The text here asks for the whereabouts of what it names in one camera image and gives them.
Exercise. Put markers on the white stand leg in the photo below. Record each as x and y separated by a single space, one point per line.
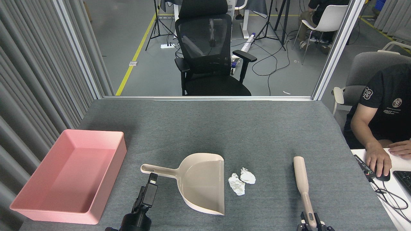
245 22

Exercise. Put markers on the silver post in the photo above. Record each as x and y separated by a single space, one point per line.
337 48
78 48

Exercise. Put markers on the black mesh office chair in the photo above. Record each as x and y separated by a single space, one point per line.
205 41

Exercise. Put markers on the person's right hand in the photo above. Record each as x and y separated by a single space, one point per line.
379 160

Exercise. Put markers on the small white paper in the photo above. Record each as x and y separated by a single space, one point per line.
248 176

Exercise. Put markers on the seated person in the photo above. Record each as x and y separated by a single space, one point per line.
324 8

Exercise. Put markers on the grey chair with white frame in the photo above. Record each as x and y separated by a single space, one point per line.
364 70

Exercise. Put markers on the person's left hand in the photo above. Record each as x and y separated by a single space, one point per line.
401 149

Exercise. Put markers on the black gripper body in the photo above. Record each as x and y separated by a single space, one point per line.
136 223

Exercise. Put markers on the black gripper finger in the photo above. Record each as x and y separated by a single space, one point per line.
321 227
138 205
150 194
303 227

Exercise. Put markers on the black tripod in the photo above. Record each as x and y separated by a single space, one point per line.
269 25
157 22

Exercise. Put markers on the pink plastic bin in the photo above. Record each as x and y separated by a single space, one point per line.
64 170

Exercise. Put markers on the beige hand brush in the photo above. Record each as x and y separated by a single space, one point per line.
300 173

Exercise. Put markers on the white plastic chair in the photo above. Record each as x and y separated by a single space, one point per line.
330 17

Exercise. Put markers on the black box with red buttons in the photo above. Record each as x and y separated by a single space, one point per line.
364 166

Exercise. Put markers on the beige plastic dustpan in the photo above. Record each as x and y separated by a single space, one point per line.
202 183

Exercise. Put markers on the long white paper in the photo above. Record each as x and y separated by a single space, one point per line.
237 185

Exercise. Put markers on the grey curtain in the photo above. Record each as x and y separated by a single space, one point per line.
29 80
393 16

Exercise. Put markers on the blue bin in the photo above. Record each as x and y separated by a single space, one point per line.
381 4

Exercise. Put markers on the white power strip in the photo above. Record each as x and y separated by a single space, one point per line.
167 46

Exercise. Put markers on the black computer mouse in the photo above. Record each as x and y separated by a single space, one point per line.
383 178

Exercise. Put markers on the black keyboard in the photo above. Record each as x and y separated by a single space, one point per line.
404 181

